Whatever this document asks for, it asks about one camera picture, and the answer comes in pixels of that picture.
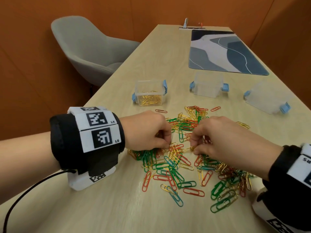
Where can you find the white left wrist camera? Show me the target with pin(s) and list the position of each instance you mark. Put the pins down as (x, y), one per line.
(77, 183)

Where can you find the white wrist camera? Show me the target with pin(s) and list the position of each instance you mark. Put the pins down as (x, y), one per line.
(77, 183)
(261, 211)

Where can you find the sorted heap of gold clips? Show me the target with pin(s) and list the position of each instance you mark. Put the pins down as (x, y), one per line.
(150, 99)

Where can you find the pile of colored paper clips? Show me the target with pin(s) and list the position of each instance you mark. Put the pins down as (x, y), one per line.
(170, 167)

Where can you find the grey shell chair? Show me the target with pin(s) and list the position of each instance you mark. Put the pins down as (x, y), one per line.
(92, 50)

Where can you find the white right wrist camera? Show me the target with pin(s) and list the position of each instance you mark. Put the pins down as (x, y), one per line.
(261, 211)

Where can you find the white left marker band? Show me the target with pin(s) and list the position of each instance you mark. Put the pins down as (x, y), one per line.
(85, 140)

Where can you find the white marker band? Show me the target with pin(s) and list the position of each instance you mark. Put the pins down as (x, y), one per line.
(297, 169)
(85, 140)

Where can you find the transparent box with blue latches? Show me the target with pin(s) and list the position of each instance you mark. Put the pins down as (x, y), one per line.
(207, 87)
(148, 88)
(266, 98)

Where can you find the blue patterned desk mat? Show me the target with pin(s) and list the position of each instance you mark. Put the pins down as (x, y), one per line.
(226, 53)

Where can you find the white right marker band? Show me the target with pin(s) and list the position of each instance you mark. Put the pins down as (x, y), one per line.
(297, 169)

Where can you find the person's right hand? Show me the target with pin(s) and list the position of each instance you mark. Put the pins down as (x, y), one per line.
(233, 145)

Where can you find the person's left hand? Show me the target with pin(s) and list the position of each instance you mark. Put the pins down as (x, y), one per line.
(143, 131)

